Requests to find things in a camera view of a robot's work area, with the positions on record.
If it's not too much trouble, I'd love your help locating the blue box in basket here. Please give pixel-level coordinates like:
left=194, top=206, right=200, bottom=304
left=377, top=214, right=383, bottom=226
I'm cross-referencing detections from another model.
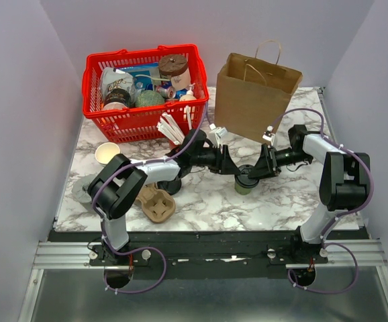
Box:
left=117, top=62, right=161, bottom=89

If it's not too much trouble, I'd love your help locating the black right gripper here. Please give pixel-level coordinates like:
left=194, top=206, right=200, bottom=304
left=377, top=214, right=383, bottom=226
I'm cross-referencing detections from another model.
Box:
left=248, top=143, right=310, bottom=181

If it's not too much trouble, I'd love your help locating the stack of green paper cups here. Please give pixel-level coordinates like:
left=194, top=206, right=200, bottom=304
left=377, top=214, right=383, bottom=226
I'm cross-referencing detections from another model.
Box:
left=95, top=142, right=121, bottom=166

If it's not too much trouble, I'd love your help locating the dark instant noodle cup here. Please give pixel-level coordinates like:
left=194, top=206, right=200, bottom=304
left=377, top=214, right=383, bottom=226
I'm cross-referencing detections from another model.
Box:
left=102, top=88, right=131, bottom=111

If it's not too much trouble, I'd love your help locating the brown lid paper tub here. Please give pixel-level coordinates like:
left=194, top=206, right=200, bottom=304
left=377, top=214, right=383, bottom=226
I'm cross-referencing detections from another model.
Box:
left=158, top=54, right=191, bottom=91

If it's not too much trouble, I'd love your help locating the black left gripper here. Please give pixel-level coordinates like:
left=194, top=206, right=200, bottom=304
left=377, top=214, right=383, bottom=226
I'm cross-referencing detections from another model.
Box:
left=191, top=144, right=240, bottom=176

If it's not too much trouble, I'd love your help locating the brown cardboard cup carrier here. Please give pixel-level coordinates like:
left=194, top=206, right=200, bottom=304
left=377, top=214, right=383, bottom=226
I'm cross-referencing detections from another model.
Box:
left=136, top=184, right=176, bottom=224

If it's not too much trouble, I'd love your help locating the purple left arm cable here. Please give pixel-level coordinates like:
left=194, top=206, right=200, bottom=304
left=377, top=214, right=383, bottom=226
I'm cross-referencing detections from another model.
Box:
left=91, top=100, right=217, bottom=295

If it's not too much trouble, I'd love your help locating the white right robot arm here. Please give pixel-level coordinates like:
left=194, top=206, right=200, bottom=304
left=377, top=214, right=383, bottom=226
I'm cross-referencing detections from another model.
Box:
left=248, top=125, right=372, bottom=263

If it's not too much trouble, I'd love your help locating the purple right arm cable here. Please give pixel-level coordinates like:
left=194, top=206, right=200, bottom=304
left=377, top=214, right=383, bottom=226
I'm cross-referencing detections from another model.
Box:
left=266, top=107, right=375, bottom=295

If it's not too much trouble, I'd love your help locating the red plastic shopping basket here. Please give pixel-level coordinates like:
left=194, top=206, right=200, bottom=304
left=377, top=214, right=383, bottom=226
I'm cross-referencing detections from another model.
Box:
left=82, top=44, right=209, bottom=143

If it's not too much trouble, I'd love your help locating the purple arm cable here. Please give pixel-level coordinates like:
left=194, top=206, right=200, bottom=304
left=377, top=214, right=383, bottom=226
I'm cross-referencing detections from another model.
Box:
left=266, top=107, right=375, bottom=295
left=91, top=100, right=217, bottom=295

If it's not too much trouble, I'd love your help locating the green netted melon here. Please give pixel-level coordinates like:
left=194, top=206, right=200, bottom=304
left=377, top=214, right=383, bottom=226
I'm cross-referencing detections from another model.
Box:
left=134, top=90, right=165, bottom=107

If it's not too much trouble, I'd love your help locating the cream pump bottle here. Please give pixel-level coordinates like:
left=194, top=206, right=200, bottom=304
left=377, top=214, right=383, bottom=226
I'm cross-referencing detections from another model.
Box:
left=179, top=84, right=197, bottom=101

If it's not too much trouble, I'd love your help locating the green paper coffee cup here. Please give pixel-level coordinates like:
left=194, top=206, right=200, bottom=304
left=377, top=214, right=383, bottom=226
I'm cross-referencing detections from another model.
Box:
left=234, top=181, right=258, bottom=195

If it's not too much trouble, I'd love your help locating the brown paper bag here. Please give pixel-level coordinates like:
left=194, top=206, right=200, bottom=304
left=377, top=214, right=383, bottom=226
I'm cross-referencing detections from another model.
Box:
left=214, top=40, right=303, bottom=143

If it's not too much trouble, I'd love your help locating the red blue drink can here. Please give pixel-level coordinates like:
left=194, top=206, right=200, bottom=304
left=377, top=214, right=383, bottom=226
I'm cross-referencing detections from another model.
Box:
left=155, top=85, right=176, bottom=99

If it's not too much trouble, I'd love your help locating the white snack bag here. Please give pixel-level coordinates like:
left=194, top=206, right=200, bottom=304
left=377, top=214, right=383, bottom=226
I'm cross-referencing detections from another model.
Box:
left=101, top=67, right=136, bottom=99

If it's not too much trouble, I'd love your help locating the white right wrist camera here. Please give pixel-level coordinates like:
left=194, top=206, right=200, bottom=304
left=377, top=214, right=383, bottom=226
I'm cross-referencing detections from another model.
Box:
left=262, top=125, right=275, bottom=147

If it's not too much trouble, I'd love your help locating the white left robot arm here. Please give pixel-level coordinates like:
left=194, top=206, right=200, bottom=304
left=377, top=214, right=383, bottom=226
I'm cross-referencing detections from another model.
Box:
left=87, top=129, right=240, bottom=265

